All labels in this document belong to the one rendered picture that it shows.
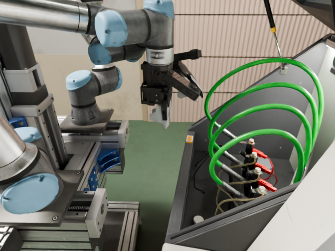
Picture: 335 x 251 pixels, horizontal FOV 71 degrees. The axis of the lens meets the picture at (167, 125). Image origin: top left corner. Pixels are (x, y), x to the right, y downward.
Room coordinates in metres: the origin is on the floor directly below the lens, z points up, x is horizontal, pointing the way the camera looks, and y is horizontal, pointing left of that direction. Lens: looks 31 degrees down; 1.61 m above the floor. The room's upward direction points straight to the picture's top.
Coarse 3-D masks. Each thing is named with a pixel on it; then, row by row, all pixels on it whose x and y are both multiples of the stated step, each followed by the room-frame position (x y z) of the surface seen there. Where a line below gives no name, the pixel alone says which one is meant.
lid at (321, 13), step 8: (296, 0) 0.96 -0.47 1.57; (304, 0) 0.96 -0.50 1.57; (312, 0) 0.88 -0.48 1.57; (320, 0) 0.79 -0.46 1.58; (328, 0) 0.72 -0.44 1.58; (304, 8) 1.01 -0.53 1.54; (312, 8) 0.88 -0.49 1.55; (320, 8) 0.79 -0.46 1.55; (328, 8) 0.74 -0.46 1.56; (320, 16) 0.91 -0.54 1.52; (328, 16) 0.80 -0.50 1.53; (328, 24) 0.95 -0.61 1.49
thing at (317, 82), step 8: (248, 64) 0.71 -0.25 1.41; (256, 64) 0.71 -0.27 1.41; (296, 64) 0.68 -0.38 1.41; (304, 64) 0.68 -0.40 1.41; (232, 72) 0.72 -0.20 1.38; (312, 72) 0.68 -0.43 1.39; (224, 80) 0.72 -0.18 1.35; (320, 88) 0.67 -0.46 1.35; (208, 96) 0.73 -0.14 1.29; (320, 96) 0.67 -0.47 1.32; (320, 104) 0.67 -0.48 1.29; (208, 112) 0.73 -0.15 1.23; (320, 112) 0.66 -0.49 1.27; (320, 120) 0.66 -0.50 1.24
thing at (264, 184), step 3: (258, 180) 0.53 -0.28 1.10; (261, 180) 0.53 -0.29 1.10; (264, 180) 0.53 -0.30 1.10; (258, 183) 0.53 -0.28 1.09; (261, 183) 0.52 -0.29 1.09; (264, 183) 0.52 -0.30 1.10; (267, 183) 0.52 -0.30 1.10; (264, 186) 0.52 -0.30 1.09; (267, 186) 0.51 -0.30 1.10; (270, 186) 0.51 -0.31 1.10; (267, 189) 0.51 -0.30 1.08; (270, 189) 0.50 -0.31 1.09; (273, 189) 0.50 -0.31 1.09; (276, 189) 0.50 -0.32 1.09
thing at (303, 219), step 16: (320, 160) 0.34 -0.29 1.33; (320, 176) 0.32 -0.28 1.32; (304, 192) 0.33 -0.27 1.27; (320, 192) 0.29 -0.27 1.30; (288, 208) 0.33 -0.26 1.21; (304, 208) 0.30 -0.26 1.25; (320, 208) 0.27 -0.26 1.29; (272, 224) 0.34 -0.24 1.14; (288, 224) 0.31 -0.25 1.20; (304, 224) 0.28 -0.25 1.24; (320, 224) 0.25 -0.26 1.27; (256, 240) 0.36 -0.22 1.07; (272, 240) 0.31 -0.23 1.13; (288, 240) 0.28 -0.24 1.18; (304, 240) 0.25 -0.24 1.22; (320, 240) 0.23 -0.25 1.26
